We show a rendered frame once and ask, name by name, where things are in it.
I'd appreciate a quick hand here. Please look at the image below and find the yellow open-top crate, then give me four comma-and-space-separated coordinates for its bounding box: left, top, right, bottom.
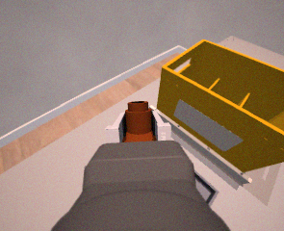
156, 39, 284, 172

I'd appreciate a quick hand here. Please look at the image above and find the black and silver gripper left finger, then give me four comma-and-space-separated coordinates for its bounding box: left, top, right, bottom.
105, 113, 127, 143

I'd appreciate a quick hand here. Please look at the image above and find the grey rectangular tray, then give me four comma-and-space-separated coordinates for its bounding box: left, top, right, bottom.
194, 170, 219, 206

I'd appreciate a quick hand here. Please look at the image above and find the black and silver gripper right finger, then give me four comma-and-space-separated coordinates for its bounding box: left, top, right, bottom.
151, 111, 171, 141

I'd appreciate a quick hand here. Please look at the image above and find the brown glass bottle with blue label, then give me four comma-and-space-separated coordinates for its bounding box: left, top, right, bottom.
122, 101, 156, 142

